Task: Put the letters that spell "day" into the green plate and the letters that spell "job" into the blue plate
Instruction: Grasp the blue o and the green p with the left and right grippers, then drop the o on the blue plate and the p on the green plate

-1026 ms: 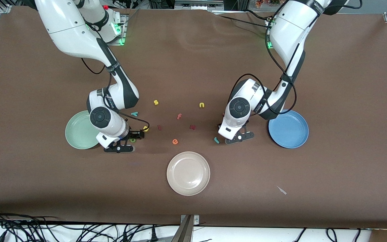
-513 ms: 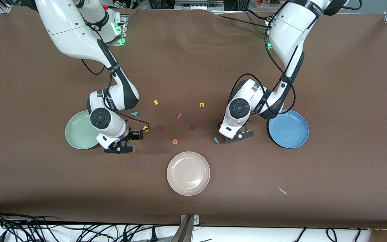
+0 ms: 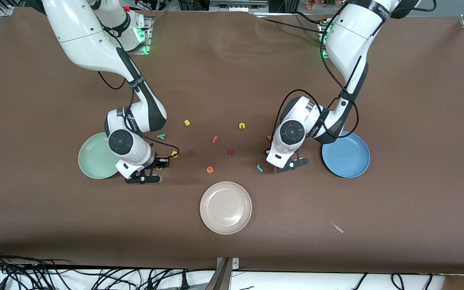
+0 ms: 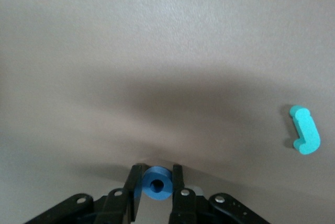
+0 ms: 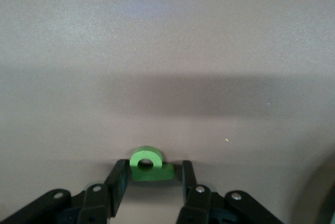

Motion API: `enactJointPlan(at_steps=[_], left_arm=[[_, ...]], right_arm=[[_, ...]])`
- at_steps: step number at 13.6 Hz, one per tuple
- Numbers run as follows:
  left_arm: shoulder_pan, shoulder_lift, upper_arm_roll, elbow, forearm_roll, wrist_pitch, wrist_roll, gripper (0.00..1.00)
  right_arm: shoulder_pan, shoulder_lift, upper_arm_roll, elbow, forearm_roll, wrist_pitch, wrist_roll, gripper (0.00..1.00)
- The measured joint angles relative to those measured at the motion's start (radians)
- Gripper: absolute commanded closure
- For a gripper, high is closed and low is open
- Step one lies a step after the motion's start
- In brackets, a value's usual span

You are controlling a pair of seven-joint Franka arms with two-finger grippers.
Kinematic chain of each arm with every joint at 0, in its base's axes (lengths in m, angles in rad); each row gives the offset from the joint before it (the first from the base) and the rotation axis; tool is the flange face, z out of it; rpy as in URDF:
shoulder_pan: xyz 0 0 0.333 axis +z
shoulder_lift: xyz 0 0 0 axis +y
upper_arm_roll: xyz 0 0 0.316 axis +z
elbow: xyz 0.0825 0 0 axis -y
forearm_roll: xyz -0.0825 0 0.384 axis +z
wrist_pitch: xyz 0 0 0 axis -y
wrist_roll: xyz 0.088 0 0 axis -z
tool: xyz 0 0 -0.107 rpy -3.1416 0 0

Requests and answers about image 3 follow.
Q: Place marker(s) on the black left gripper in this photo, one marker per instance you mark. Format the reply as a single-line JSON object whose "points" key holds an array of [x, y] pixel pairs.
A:
{"points": [[268, 152]]}

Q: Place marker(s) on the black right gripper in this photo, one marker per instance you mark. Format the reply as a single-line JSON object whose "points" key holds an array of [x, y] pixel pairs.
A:
{"points": [[160, 162]]}

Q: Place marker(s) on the teal foam letter j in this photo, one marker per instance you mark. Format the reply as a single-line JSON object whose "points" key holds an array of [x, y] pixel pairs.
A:
{"points": [[259, 168]]}

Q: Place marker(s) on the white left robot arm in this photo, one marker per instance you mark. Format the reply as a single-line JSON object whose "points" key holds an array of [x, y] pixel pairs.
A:
{"points": [[349, 36]]}

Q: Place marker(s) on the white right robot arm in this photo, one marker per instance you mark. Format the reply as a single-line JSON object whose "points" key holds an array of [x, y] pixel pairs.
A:
{"points": [[83, 36]]}

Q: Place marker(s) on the dark red foam letter k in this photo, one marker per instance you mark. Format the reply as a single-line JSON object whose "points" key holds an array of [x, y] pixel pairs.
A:
{"points": [[231, 152]]}

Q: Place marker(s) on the green plate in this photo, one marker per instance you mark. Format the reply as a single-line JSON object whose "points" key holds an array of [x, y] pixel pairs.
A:
{"points": [[93, 161]]}

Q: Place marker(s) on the beige plate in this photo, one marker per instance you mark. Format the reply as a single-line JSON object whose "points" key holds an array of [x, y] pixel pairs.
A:
{"points": [[225, 208]]}

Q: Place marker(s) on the blue plate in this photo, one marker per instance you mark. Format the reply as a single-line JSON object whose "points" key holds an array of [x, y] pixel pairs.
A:
{"points": [[349, 159]]}

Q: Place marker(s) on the white tape scrap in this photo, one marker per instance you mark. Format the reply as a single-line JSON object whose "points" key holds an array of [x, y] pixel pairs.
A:
{"points": [[338, 228]]}

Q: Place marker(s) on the black power plug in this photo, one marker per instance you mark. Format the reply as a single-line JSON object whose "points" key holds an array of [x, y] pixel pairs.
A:
{"points": [[184, 280]]}

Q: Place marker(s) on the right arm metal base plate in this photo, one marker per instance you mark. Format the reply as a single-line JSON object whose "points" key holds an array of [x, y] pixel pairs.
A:
{"points": [[148, 40]]}

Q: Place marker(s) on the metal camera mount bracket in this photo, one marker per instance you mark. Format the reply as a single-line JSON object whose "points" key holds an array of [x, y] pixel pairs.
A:
{"points": [[222, 276]]}

